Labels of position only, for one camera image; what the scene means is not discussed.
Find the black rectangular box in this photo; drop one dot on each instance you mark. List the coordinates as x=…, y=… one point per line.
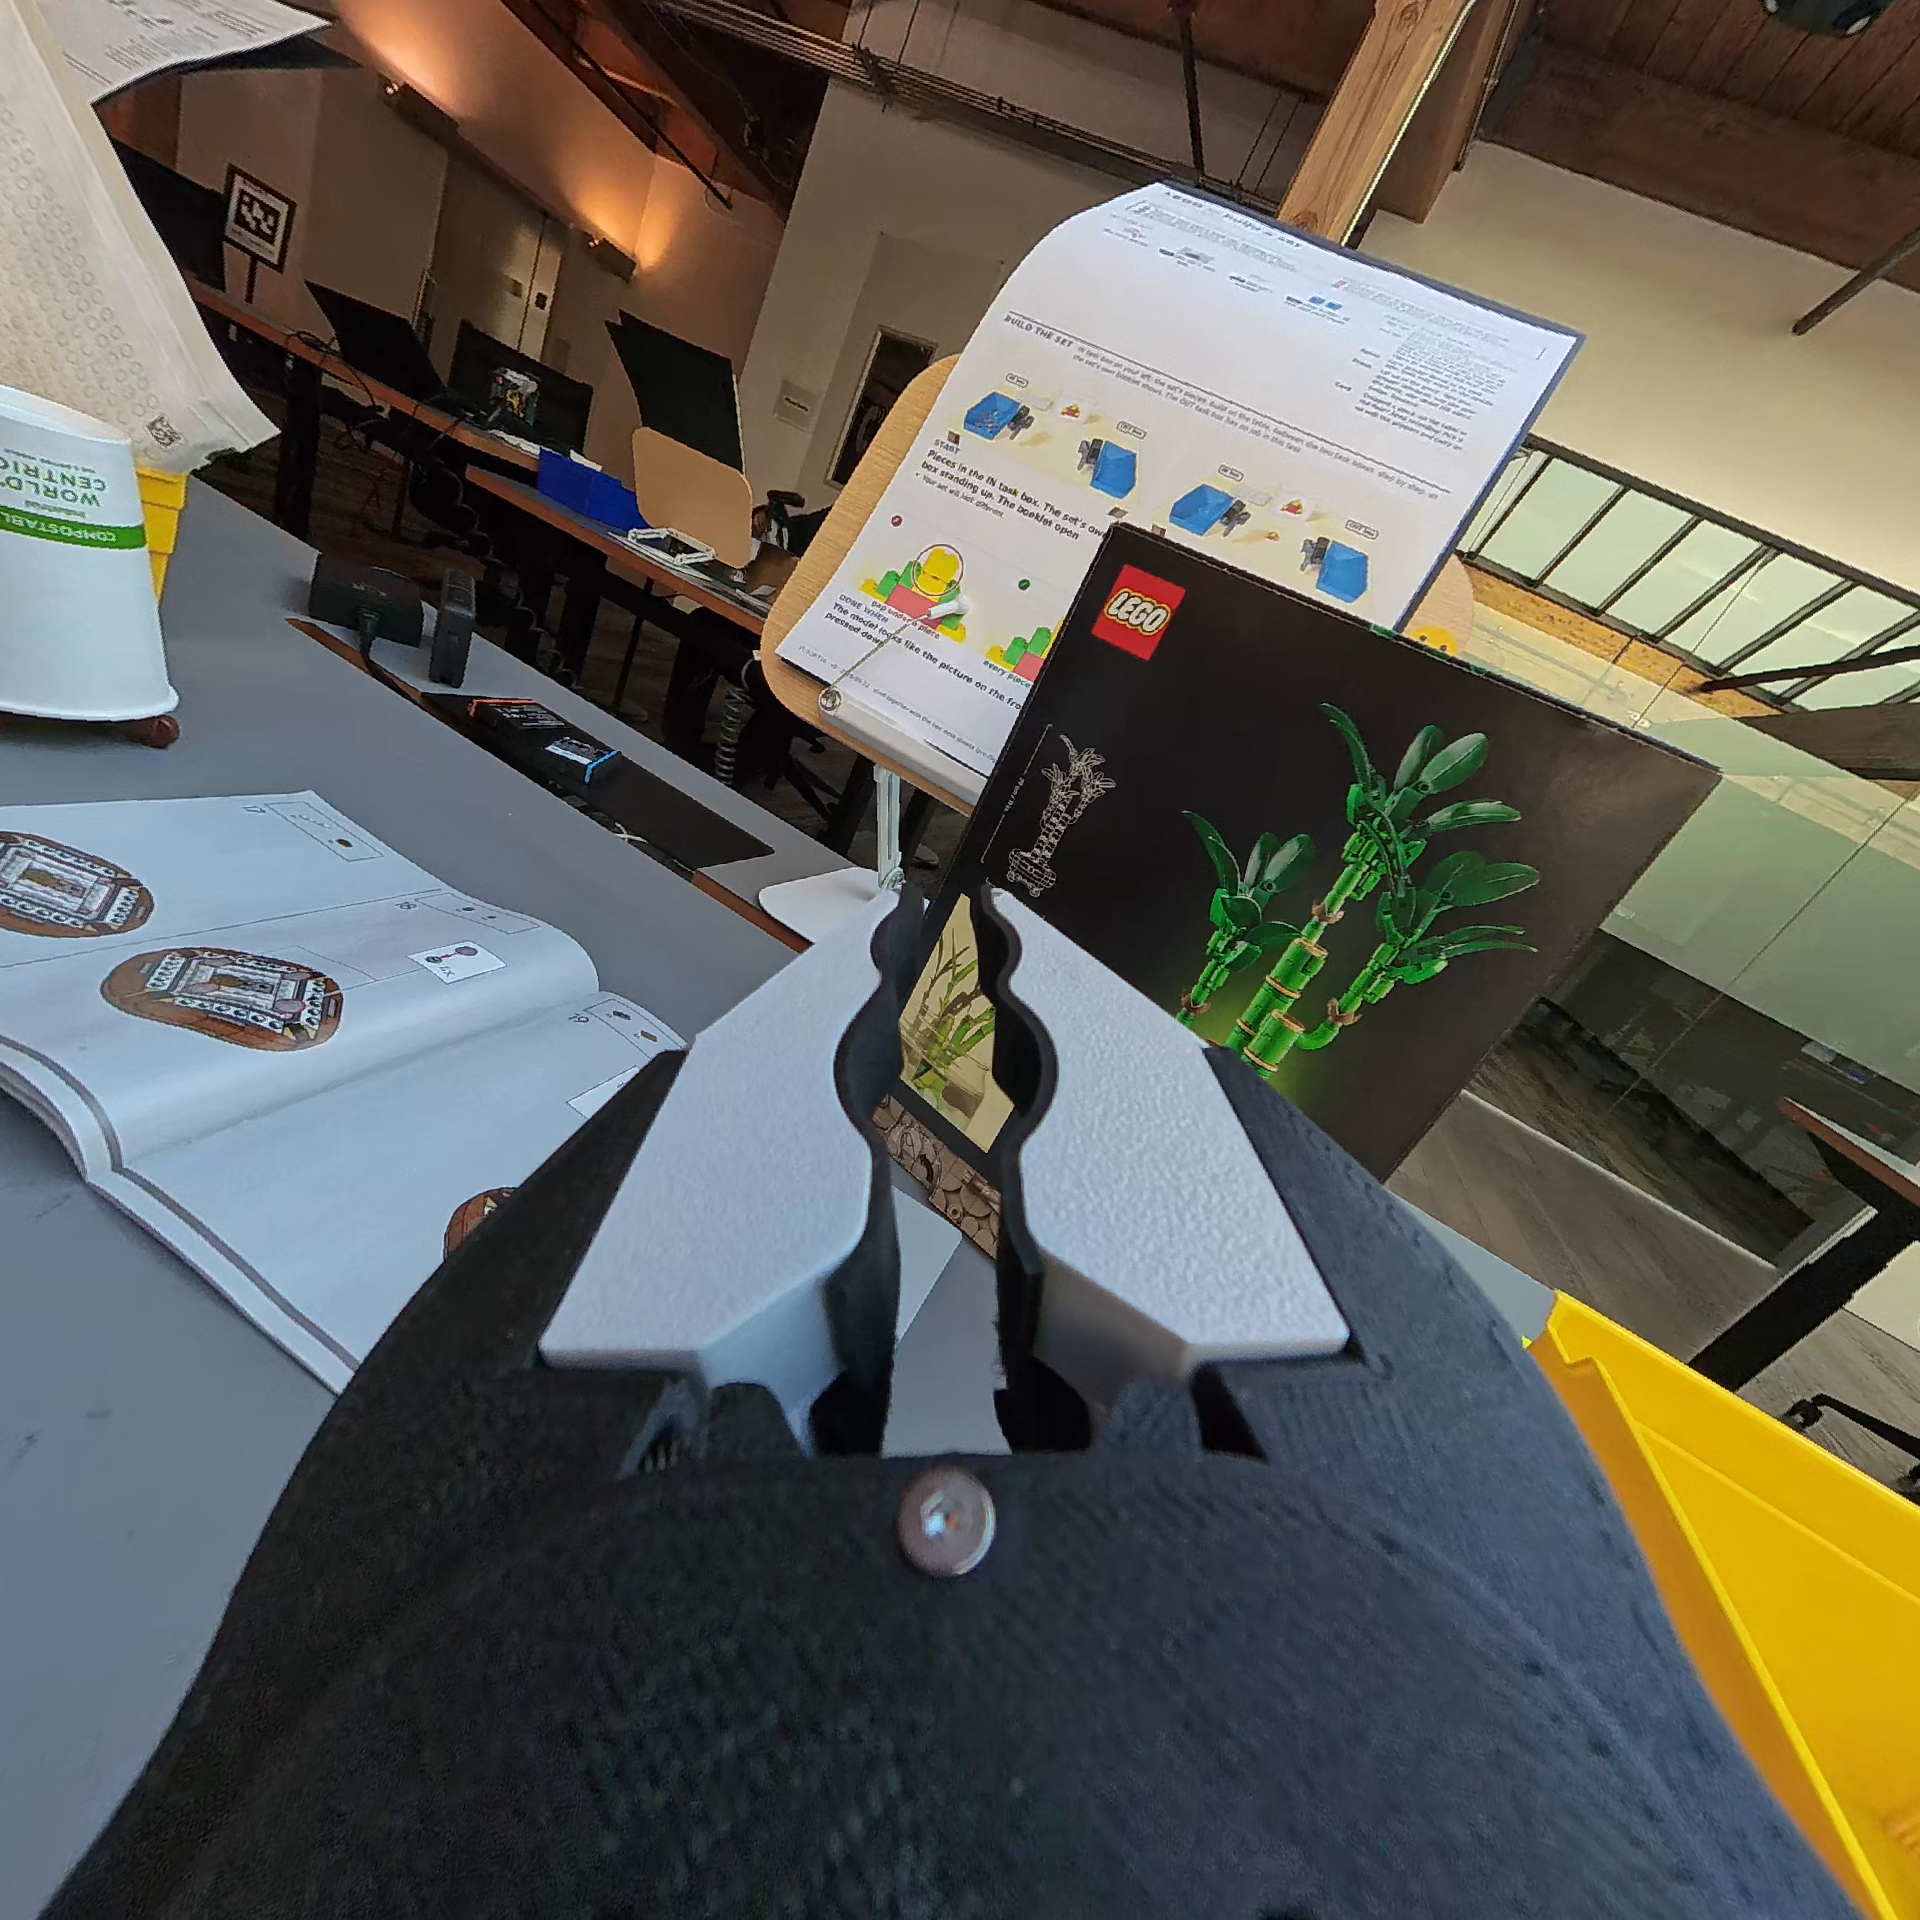
x=452, y=630

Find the black and white tag sign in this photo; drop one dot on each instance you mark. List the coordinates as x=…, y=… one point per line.
x=259, y=215

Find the wooden document stand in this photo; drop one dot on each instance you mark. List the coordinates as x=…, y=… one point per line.
x=692, y=495
x=884, y=451

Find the wooden ceiling post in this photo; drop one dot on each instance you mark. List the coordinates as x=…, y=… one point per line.
x=1372, y=105

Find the yellow plastic bin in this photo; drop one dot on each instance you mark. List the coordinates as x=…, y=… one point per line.
x=163, y=524
x=1770, y=1574

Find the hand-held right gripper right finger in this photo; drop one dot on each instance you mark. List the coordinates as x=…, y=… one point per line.
x=1170, y=1185

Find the printed task instruction sheet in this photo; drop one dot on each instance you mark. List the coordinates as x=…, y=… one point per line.
x=1201, y=375

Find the white paper cup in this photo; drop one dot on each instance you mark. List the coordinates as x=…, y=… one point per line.
x=74, y=601

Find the yellow smiley sticker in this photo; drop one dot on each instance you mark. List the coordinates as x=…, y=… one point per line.
x=1433, y=639

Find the black monitor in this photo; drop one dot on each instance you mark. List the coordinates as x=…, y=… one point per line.
x=522, y=383
x=678, y=386
x=375, y=342

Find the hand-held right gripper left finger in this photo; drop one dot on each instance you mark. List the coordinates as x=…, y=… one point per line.
x=734, y=1200

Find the black lego set box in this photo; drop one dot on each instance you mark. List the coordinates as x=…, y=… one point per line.
x=1574, y=810

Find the black box with orange label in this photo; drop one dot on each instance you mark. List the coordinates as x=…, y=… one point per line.
x=515, y=716

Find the black power adapter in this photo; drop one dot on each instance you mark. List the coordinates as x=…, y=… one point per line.
x=364, y=596

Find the open lego instruction booklet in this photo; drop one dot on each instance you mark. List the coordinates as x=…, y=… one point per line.
x=301, y=1141

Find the blue plastic bins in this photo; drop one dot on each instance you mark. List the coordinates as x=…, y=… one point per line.
x=591, y=483

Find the black box with blue label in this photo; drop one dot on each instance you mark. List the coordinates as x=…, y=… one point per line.
x=583, y=758

